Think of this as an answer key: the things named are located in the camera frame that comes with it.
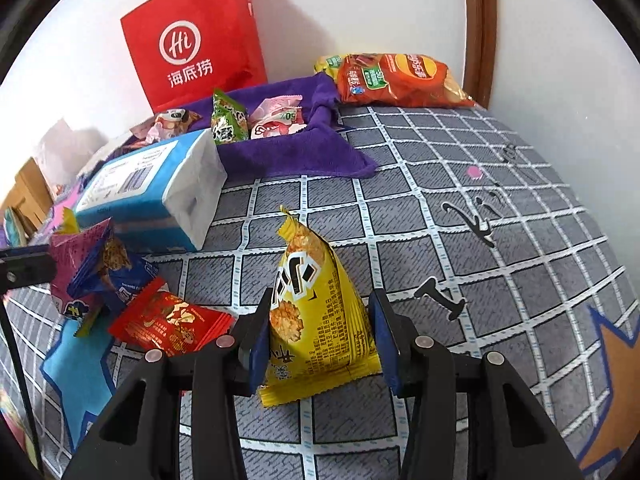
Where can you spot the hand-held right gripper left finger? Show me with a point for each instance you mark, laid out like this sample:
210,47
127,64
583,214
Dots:
260,347

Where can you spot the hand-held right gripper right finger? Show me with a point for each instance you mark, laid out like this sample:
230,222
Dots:
382,347

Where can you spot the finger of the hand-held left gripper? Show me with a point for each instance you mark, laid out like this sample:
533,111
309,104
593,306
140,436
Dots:
30,265

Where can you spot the magenta snack packet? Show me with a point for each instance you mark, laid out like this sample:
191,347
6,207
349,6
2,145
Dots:
75,260

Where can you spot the yellow triangular snack packet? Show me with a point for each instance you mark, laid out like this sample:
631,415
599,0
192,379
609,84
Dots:
320,320

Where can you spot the brown panda snack packet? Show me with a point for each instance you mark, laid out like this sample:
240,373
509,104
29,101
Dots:
175,120

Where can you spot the wooden stool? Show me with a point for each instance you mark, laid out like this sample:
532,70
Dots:
27,190

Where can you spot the blue snack packet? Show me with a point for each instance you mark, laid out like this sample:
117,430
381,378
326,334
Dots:
132,280

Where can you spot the pale pink plastic bag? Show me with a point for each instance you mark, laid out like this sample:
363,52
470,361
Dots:
65,147

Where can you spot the grey checked bed sheet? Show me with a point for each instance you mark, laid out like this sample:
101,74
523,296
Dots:
425,220

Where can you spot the blue white tissue pack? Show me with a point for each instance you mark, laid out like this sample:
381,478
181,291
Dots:
145,195

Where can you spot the pink snack wrapper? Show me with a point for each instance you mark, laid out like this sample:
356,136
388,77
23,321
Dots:
150,132

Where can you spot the purple towel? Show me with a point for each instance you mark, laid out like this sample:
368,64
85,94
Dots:
290,155

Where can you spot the white red snack packet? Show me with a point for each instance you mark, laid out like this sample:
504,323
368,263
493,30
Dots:
272,130

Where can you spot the green snack packet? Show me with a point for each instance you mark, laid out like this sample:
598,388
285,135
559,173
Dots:
227,120

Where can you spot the orange chips bag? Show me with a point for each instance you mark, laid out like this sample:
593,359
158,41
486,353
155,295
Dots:
400,80

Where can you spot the yellow chips bag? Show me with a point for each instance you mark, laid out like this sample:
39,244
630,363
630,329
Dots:
327,64

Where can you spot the red paper bag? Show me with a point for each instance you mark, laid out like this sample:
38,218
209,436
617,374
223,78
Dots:
200,20

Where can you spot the wooden door frame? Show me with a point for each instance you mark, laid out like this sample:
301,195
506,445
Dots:
480,25

